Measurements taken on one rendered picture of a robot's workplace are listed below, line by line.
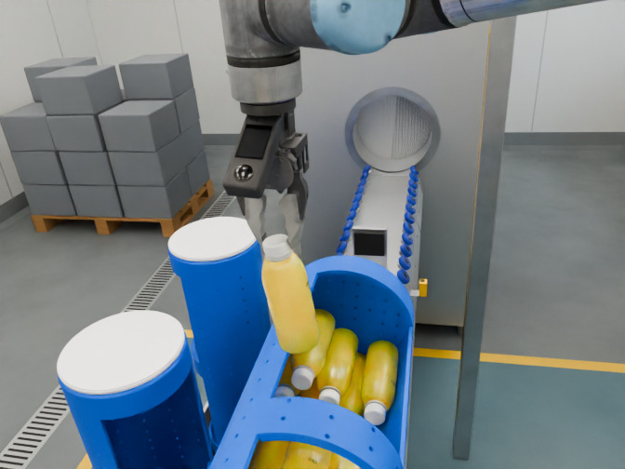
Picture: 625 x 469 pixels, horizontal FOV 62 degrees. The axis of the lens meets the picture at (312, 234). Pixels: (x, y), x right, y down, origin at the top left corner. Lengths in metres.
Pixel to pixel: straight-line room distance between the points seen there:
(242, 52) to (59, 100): 3.46
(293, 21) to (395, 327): 0.77
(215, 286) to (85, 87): 2.55
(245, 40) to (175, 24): 5.16
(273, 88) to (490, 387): 2.15
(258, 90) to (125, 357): 0.78
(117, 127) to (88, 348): 2.72
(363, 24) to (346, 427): 0.51
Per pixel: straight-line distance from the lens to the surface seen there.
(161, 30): 5.86
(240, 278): 1.59
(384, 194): 2.11
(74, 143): 4.12
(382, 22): 0.56
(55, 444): 2.68
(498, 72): 1.51
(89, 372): 1.25
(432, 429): 2.40
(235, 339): 1.71
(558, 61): 5.41
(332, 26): 0.53
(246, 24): 0.62
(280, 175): 0.68
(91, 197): 4.24
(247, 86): 0.64
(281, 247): 0.73
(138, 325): 1.34
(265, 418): 0.77
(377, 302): 1.14
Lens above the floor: 1.79
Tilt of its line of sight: 28 degrees down
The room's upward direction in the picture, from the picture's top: 4 degrees counter-clockwise
